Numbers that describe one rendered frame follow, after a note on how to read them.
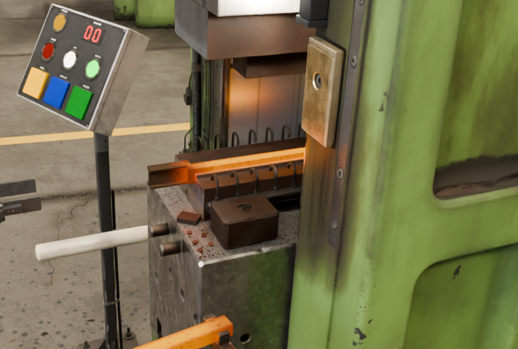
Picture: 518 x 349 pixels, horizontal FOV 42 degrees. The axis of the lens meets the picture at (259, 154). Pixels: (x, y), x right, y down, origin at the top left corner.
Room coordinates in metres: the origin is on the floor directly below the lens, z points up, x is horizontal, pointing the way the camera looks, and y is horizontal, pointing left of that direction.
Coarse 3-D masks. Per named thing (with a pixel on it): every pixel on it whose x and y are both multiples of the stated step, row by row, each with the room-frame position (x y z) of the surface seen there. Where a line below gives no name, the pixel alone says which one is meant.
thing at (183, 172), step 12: (240, 156) 1.36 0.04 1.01; (252, 156) 1.36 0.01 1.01; (264, 156) 1.37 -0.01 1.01; (276, 156) 1.37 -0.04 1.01; (288, 156) 1.38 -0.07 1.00; (300, 156) 1.39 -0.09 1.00; (156, 168) 1.26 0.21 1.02; (168, 168) 1.26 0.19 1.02; (180, 168) 1.28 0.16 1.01; (192, 168) 1.28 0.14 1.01; (204, 168) 1.29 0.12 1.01; (216, 168) 1.30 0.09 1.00; (228, 168) 1.32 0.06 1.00; (156, 180) 1.26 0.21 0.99; (168, 180) 1.27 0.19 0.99; (180, 180) 1.28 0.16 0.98; (192, 180) 1.27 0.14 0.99
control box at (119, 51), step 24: (48, 24) 1.85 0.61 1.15; (72, 24) 1.79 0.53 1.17; (96, 24) 1.74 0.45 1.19; (72, 48) 1.74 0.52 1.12; (96, 48) 1.69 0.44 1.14; (120, 48) 1.65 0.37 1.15; (144, 48) 1.71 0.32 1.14; (48, 72) 1.75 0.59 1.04; (72, 72) 1.70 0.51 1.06; (120, 72) 1.64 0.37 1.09; (24, 96) 1.75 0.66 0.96; (96, 96) 1.61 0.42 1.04; (120, 96) 1.64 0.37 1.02; (72, 120) 1.61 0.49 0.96; (96, 120) 1.58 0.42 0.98
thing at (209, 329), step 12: (204, 324) 0.87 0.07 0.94; (216, 324) 0.87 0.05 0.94; (228, 324) 0.87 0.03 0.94; (168, 336) 0.83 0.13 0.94; (180, 336) 0.84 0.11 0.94; (192, 336) 0.84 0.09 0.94; (204, 336) 0.84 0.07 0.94; (216, 336) 0.85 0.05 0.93; (144, 348) 0.80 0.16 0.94; (156, 348) 0.80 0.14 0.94; (168, 348) 0.81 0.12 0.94; (180, 348) 0.82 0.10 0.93; (192, 348) 0.83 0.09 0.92
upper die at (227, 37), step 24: (192, 0) 1.31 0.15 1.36; (192, 24) 1.30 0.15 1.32; (216, 24) 1.23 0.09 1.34; (240, 24) 1.26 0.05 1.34; (264, 24) 1.28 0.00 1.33; (288, 24) 1.30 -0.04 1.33; (216, 48) 1.24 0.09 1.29; (240, 48) 1.26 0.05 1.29; (264, 48) 1.28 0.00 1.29; (288, 48) 1.30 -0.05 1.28
